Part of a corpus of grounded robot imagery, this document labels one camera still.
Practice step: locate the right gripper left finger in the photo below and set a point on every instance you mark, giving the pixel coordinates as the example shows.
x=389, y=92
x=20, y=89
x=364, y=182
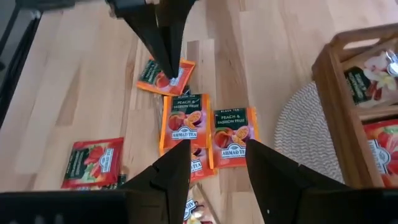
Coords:
x=177, y=174

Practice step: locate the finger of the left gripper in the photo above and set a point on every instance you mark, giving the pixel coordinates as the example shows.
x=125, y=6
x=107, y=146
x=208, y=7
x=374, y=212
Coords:
x=177, y=18
x=143, y=25

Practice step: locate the black aluminium table frame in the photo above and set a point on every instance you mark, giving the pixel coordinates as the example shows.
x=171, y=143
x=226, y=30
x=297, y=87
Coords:
x=18, y=62

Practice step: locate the wooden tea organizer box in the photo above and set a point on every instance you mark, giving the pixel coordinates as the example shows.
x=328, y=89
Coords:
x=335, y=124

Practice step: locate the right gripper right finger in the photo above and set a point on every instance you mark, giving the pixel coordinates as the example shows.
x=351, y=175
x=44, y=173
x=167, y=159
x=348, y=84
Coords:
x=270, y=177

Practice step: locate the red strawberry tea bag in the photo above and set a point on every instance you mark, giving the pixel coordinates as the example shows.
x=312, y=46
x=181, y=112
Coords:
x=382, y=152
x=93, y=163

